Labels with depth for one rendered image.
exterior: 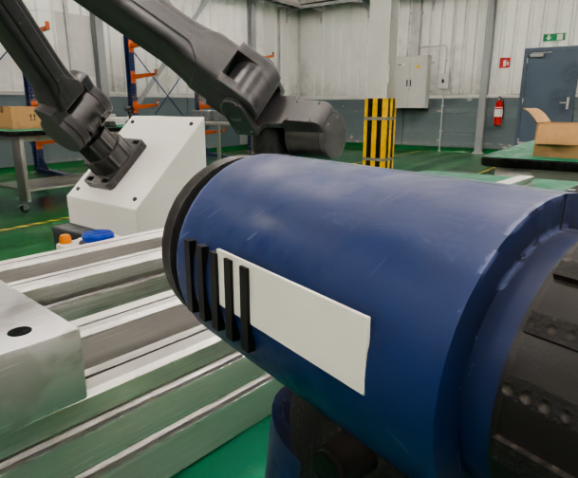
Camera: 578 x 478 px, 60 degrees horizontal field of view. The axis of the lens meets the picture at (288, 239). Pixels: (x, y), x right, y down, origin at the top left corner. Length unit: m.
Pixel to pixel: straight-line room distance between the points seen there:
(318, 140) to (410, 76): 11.48
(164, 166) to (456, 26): 11.34
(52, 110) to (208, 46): 0.38
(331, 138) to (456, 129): 11.36
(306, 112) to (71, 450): 0.45
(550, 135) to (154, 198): 2.01
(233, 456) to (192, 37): 0.45
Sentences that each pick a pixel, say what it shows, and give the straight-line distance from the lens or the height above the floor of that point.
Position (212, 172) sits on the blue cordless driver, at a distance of 0.15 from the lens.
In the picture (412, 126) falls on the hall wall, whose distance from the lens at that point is 12.32.
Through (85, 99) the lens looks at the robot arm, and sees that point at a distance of 0.97.
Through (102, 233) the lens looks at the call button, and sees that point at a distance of 0.69.
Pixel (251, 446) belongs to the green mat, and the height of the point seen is 0.78.
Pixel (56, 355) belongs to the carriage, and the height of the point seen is 0.89.
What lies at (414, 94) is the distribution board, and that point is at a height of 1.25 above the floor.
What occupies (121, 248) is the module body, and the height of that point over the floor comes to 0.86.
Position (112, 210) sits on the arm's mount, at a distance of 0.98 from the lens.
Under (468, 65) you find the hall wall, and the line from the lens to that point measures 11.95.
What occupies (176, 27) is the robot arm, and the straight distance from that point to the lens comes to 0.64.
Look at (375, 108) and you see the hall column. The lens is 6.97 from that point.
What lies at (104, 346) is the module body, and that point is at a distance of 0.38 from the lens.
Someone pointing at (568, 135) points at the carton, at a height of 0.88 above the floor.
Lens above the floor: 1.01
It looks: 15 degrees down
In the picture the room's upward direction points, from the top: straight up
